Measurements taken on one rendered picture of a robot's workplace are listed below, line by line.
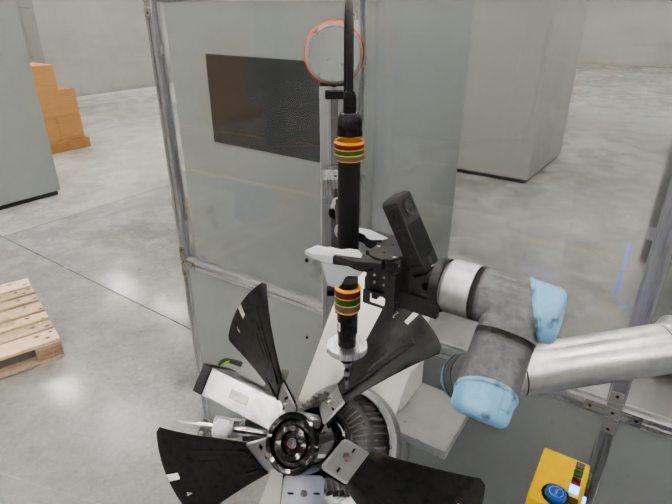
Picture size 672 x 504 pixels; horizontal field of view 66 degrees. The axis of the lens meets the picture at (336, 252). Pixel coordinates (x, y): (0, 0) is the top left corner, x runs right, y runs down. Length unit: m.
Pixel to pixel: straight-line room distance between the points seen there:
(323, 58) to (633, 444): 1.35
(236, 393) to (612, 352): 0.87
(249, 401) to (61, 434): 1.93
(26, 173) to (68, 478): 4.35
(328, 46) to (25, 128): 5.42
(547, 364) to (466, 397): 0.19
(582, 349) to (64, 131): 8.62
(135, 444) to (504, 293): 2.47
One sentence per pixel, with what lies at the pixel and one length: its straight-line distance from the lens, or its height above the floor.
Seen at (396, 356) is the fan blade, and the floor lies 1.38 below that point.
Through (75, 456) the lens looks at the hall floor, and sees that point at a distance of 3.00.
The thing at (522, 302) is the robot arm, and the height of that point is 1.66.
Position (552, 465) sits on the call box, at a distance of 1.33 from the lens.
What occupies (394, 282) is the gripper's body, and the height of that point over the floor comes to 1.64.
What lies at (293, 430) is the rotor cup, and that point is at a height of 1.24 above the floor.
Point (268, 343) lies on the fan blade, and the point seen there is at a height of 1.33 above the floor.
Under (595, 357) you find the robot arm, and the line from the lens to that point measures 0.84.
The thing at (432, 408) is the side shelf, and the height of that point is 0.86.
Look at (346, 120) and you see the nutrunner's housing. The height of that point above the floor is 1.85.
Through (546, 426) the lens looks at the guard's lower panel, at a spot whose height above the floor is 0.84.
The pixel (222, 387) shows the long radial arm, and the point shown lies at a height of 1.12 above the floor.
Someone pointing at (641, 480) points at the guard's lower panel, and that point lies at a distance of 1.81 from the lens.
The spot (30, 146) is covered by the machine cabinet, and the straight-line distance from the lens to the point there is 6.64.
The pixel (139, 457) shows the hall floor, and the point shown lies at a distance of 2.87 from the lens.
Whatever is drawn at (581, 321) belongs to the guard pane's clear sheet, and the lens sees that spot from 1.55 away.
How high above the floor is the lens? 1.99
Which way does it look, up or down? 26 degrees down
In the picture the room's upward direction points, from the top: straight up
